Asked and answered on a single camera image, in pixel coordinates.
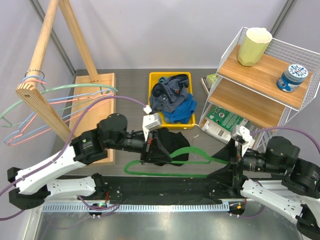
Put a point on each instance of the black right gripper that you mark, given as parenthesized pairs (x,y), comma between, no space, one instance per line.
(233,154)

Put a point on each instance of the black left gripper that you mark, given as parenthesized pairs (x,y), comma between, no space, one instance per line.
(153,151)

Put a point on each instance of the dark green hanger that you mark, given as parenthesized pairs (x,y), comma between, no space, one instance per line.
(206,161)

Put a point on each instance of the black tank top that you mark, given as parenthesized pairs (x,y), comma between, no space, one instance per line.
(171,142)

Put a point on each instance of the dark navy tank top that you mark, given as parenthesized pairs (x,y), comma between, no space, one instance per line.
(169,93)

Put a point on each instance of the mint green hanger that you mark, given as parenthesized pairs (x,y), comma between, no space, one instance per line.
(68,86)

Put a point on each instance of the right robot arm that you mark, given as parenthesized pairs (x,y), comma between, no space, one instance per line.
(277,178)

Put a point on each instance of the yellow plastic tray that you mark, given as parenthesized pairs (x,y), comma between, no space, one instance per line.
(153,79)

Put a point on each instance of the green box on shelf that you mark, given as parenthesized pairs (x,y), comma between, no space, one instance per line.
(208,81)

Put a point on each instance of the wooden clothes rack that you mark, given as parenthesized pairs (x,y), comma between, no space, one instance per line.
(62,108)

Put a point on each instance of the blue lidded jar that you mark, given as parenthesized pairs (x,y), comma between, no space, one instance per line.
(293,76)

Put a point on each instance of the pale green mug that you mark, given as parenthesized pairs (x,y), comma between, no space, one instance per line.
(255,42)

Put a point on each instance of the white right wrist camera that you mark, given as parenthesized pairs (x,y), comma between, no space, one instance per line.
(242,137)

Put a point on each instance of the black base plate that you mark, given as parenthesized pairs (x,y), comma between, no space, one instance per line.
(141,190)

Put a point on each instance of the white wire wooden shelf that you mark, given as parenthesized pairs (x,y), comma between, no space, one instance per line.
(251,91)

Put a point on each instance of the slotted metal rail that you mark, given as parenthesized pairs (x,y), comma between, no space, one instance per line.
(77,207)

